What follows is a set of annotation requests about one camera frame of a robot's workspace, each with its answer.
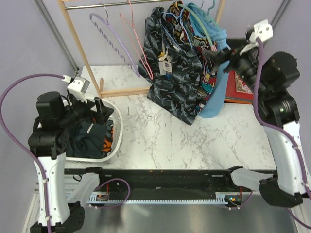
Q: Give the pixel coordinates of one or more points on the colourful comic-print shorts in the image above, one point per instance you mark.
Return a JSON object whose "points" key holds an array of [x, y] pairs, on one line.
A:
{"points": [[205, 88]]}

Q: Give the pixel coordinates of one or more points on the orange patterned garment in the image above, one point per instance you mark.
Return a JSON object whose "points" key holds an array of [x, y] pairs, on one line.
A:
{"points": [[107, 147]]}

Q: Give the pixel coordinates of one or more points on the light blue shorts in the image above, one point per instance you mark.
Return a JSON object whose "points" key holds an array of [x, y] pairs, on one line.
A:
{"points": [[217, 96]]}

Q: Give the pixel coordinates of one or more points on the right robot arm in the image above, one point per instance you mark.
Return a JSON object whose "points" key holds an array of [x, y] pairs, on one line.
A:
{"points": [[277, 112]]}

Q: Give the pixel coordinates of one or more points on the light blue wire hanger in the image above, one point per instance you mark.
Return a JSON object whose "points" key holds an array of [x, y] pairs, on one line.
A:
{"points": [[176, 18]]}

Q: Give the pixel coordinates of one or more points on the white laundry basket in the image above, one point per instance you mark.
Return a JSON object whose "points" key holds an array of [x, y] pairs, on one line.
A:
{"points": [[117, 142]]}

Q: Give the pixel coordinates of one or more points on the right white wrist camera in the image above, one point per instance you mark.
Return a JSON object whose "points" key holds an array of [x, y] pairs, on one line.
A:
{"points": [[262, 30]]}

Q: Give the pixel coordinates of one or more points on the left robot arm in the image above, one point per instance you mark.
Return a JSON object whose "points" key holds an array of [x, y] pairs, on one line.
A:
{"points": [[67, 127]]}

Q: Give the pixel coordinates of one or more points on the wooden clothes rack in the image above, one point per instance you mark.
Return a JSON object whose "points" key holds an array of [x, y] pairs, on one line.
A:
{"points": [[98, 86]]}

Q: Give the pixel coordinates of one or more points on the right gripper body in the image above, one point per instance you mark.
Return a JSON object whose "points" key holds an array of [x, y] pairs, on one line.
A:
{"points": [[247, 62]]}

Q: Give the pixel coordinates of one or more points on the green plastic hanger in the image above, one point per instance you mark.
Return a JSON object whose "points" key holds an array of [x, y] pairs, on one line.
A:
{"points": [[203, 25]]}

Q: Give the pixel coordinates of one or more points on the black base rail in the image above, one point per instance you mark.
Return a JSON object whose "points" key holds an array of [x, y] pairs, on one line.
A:
{"points": [[143, 184]]}

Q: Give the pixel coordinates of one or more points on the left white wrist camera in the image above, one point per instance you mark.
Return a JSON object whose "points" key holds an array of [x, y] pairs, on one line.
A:
{"points": [[77, 87]]}

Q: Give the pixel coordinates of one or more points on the dark leaf-print shorts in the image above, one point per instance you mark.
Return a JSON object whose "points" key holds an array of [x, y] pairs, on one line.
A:
{"points": [[175, 92]]}

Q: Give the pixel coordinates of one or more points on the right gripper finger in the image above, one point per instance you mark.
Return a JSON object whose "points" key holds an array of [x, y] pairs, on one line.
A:
{"points": [[216, 58], [232, 66]]}

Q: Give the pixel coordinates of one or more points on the pink wire hanger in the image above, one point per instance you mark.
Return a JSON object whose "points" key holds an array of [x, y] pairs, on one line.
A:
{"points": [[133, 36]]}

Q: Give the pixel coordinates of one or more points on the dark navy garment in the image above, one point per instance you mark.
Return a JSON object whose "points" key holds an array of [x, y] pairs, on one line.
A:
{"points": [[86, 140]]}

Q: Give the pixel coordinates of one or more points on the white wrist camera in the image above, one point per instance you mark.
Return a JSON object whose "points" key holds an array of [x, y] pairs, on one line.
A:
{"points": [[77, 87], [262, 30]]}

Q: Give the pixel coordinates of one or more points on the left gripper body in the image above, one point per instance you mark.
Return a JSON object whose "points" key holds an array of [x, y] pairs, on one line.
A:
{"points": [[80, 111]]}

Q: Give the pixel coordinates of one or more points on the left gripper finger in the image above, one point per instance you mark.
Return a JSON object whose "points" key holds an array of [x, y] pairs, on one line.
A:
{"points": [[99, 116], [106, 112]]}

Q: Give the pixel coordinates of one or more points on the large red book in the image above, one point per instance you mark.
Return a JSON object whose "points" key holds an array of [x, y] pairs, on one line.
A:
{"points": [[237, 91]]}

